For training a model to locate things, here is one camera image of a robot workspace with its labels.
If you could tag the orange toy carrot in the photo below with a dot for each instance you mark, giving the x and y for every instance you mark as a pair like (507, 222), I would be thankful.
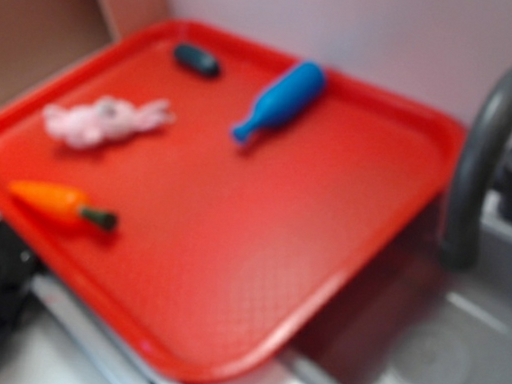
(63, 204)

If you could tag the dark green oval toy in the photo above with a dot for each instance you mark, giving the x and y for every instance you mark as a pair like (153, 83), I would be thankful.
(194, 58)

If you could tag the pink plush bunny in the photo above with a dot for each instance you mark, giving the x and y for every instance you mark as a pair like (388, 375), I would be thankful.
(106, 120)

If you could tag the grey toy sink basin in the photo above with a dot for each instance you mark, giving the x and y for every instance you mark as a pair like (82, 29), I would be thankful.
(405, 319)

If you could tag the blue plastic bottle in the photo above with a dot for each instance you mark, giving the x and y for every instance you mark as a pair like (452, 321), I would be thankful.
(283, 100)

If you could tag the grey toy faucet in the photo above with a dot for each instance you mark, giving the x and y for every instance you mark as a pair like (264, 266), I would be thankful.
(485, 163)

